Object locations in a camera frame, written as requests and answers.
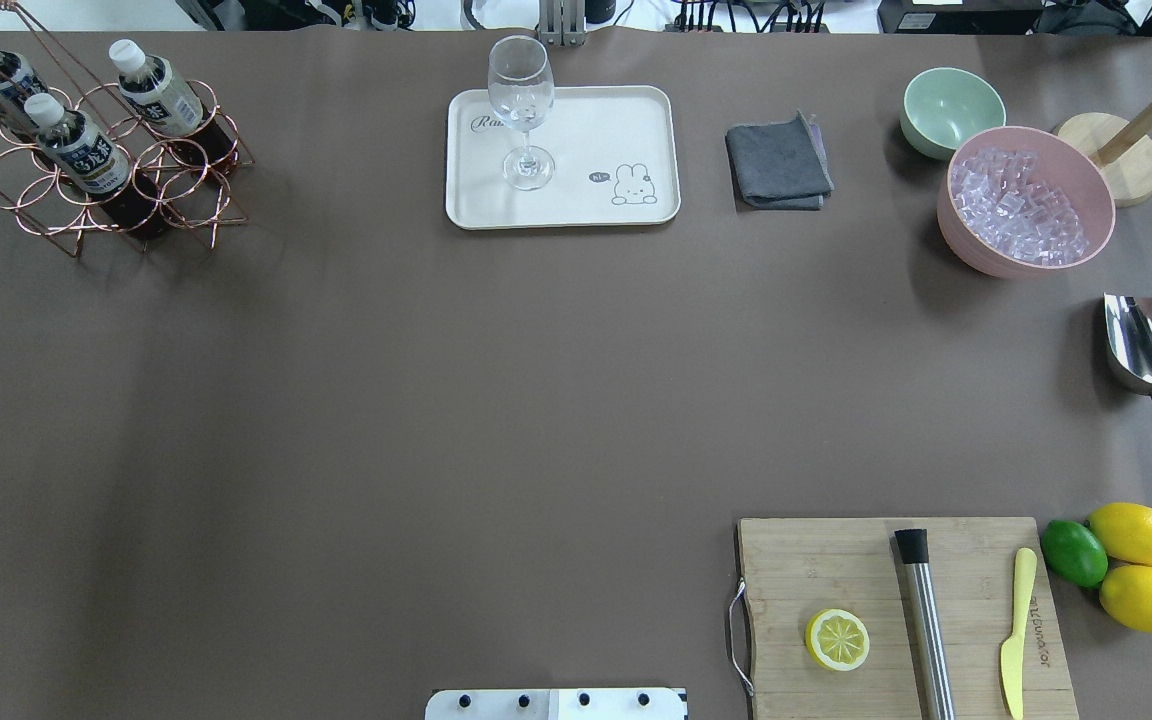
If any copper wire bottle basket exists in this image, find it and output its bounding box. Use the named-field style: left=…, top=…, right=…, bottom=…
left=0, top=1, right=253, bottom=258

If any tea bottle middle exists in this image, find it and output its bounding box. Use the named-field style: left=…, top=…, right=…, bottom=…
left=108, top=38, right=236, bottom=176

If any tea bottle front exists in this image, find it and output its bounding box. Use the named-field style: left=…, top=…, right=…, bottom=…
left=26, top=94, right=169, bottom=241

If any cream rabbit serving tray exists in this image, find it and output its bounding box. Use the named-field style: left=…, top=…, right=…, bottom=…
left=444, top=85, right=682, bottom=232

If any folded grey cloth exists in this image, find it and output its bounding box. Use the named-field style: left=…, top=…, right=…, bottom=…
left=723, top=111, right=835, bottom=211

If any clear wine glass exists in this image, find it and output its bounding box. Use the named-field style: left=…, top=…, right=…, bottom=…
left=486, top=35, right=556, bottom=191

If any wooden cutting board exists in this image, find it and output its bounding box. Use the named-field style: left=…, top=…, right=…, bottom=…
left=736, top=518, right=1039, bottom=719

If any half lemon slice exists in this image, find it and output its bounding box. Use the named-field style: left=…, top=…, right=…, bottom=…
left=804, top=609, right=870, bottom=673

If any mint green bowl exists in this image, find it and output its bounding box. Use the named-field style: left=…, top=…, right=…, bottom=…
left=900, top=67, right=1007, bottom=160

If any steel muddler black tip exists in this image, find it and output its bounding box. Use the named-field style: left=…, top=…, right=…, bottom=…
left=893, top=528, right=957, bottom=719

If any pink bowl with ice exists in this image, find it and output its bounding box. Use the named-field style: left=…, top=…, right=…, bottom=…
left=937, top=126, right=1116, bottom=279

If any yellow plastic knife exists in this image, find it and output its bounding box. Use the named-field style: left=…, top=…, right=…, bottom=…
left=998, top=547, right=1037, bottom=719

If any green lime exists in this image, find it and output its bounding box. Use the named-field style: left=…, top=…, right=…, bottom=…
left=1039, top=520, right=1108, bottom=588

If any yellow lemon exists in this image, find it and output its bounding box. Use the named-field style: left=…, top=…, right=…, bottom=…
left=1100, top=564, right=1152, bottom=632
left=1085, top=502, right=1152, bottom=566

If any wooden cup tree stand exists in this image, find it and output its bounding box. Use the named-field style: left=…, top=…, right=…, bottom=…
left=1055, top=101, right=1152, bottom=209

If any aluminium frame post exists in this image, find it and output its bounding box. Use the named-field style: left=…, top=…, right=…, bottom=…
left=536, top=0, right=588, bottom=47

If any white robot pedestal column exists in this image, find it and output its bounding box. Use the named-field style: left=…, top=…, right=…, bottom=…
left=424, top=687, right=689, bottom=719

